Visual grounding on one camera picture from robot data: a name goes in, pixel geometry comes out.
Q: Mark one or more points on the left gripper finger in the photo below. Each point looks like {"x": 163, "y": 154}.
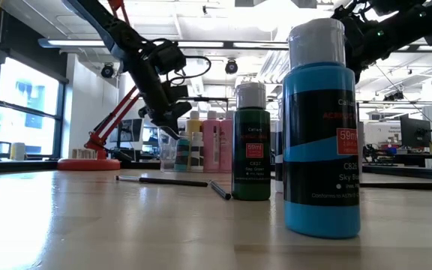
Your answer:
{"x": 171, "y": 118}
{"x": 176, "y": 92}

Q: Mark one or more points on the small teal paint bottle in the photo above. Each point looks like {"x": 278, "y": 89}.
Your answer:
{"x": 182, "y": 155}

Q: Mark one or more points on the small sap green paint bottle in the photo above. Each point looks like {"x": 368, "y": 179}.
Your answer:
{"x": 251, "y": 165}

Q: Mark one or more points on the small sky blue paint bottle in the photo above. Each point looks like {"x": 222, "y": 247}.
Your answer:
{"x": 321, "y": 180}

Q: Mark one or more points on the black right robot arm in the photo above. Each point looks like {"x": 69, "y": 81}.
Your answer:
{"x": 418, "y": 22}

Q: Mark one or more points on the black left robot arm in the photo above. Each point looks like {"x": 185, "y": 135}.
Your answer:
{"x": 99, "y": 26}

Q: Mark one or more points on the clear plastic bin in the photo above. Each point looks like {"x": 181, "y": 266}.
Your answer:
{"x": 166, "y": 150}

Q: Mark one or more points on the black computer monitor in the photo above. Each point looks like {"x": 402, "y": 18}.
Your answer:
{"x": 414, "y": 131}
{"x": 131, "y": 130}

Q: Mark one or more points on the purple plastic cup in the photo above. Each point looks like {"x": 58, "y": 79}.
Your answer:
{"x": 360, "y": 150}

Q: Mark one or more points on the red desk lamp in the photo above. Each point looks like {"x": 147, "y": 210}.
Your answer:
{"x": 88, "y": 165}

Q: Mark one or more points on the black background desk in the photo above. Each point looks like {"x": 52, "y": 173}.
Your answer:
{"x": 418, "y": 157}

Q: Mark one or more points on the white canister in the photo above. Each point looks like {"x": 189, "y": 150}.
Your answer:
{"x": 18, "y": 151}

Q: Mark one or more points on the black metal gantry frame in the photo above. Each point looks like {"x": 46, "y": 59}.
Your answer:
{"x": 204, "y": 99}

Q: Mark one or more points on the black ceiling camera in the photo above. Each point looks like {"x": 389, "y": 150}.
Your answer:
{"x": 394, "y": 95}
{"x": 231, "y": 66}
{"x": 107, "y": 70}

